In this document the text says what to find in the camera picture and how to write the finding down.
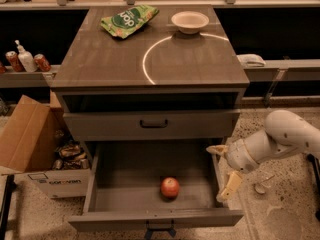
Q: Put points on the green chip bag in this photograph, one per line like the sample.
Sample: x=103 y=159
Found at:
x=124 y=24

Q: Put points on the white pump bottle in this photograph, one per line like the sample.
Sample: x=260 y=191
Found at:
x=26 y=58

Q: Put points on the red apple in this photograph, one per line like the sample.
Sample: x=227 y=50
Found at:
x=170 y=187

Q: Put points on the white paper bowl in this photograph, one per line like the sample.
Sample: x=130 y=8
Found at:
x=190 y=22

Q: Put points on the closed grey top drawer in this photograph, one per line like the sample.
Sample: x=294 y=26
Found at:
x=105 y=126

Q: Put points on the open grey middle drawer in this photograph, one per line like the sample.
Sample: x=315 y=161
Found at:
x=124 y=188

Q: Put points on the grey drawer cabinet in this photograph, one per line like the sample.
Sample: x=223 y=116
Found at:
x=158 y=68

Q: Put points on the black drawer handle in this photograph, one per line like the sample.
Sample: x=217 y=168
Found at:
x=153 y=124

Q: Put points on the brown cardboard box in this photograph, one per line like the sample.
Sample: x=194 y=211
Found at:
x=28 y=144

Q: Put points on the black post right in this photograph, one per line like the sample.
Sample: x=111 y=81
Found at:
x=316 y=171

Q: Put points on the left red soda can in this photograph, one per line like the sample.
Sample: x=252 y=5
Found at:
x=12 y=58

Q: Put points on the black post left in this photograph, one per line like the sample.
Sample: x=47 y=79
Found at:
x=5 y=207

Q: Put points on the black post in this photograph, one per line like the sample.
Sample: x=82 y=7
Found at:
x=316 y=171
x=5 y=207

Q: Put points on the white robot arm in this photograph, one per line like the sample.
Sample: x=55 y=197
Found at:
x=284 y=134

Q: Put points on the red soda can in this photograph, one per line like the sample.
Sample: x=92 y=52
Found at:
x=42 y=63
x=12 y=58

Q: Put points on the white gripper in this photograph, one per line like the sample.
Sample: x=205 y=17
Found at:
x=237 y=156

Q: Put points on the right red soda can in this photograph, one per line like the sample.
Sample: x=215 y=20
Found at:
x=42 y=63

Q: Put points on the snack packets in box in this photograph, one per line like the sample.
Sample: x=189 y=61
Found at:
x=70 y=156

